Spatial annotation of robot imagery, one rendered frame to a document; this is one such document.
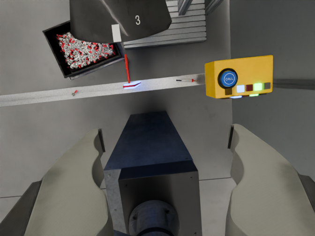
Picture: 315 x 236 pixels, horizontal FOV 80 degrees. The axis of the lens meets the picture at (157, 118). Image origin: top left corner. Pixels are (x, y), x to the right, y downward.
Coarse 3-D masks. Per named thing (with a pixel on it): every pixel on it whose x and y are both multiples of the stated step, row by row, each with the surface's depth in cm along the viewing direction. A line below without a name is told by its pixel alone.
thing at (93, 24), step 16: (80, 0) 38; (96, 0) 37; (112, 0) 36; (128, 0) 36; (144, 0) 36; (160, 0) 35; (80, 16) 39; (96, 16) 38; (112, 16) 37; (128, 16) 37; (144, 16) 36; (160, 16) 36; (80, 32) 41; (96, 32) 40; (128, 32) 38; (144, 32) 37
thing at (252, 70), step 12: (228, 60) 50; (240, 60) 50; (252, 60) 50; (264, 60) 50; (216, 72) 50; (240, 72) 50; (252, 72) 50; (264, 72) 51; (216, 84) 51; (240, 84) 51; (216, 96) 51; (228, 96) 52
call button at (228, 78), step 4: (224, 72) 50; (228, 72) 49; (232, 72) 49; (224, 76) 49; (228, 76) 49; (232, 76) 49; (220, 80) 50; (224, 80) 49; (228, 80) 50; (232, 80) 50; (224, 84) 50; (228, 84) 50; (232, 84) 50
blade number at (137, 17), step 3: (135, 12) 36; (138, 12) 36; (141, 12) 36; (132, 15) 37; (135, 15) 36; (138, 15) 36; (141, 15) 36; (135, 18) 37; (138, 18) 37; (141, 18) 36; (135, 21) 37; (138, 21) 37; (141, 21) 37; (135, 24) 37; (138, 24) 37; (141, 24) 37; (135, 27) 37
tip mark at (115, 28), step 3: (117, 24) 38; (114, 27) 38; (117, 27) 38; (114, 30) 38; (117, 30) 38; (114, 33) 38; (117, 33) 38; (114, 36) 39; (117, 36) 39; (114, 39) 39; (117, 39) 39; (120, 39) 39
